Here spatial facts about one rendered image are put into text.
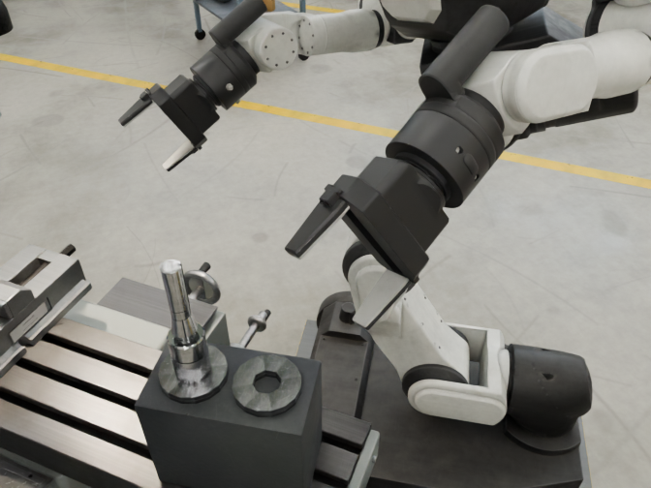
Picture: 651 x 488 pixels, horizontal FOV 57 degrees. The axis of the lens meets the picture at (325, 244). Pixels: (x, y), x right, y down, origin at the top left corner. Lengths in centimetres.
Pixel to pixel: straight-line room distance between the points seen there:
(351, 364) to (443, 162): 102
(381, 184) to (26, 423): 76
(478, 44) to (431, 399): 89
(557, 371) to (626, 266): 161
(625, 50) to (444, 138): 26
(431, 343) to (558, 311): 139
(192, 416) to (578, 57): 59
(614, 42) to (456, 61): 22
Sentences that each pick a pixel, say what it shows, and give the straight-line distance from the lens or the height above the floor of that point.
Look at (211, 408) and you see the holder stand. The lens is 80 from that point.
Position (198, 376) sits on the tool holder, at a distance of 80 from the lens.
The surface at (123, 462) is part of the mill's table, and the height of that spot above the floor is 93.
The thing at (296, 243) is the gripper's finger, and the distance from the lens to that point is 50.
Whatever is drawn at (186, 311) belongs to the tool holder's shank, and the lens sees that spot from 73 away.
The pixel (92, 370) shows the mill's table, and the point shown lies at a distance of 114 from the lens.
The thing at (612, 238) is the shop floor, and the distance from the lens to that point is 307.
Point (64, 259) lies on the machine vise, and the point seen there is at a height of 100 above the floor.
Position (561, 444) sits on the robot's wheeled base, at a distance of 147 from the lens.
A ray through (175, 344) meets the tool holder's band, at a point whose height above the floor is 120.
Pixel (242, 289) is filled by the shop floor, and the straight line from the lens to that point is 255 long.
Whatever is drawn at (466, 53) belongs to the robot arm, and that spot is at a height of 155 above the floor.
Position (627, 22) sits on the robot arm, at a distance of 80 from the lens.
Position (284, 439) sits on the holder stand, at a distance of 78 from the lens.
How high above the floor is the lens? 176
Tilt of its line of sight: 40 degrees down
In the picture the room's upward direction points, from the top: straight up
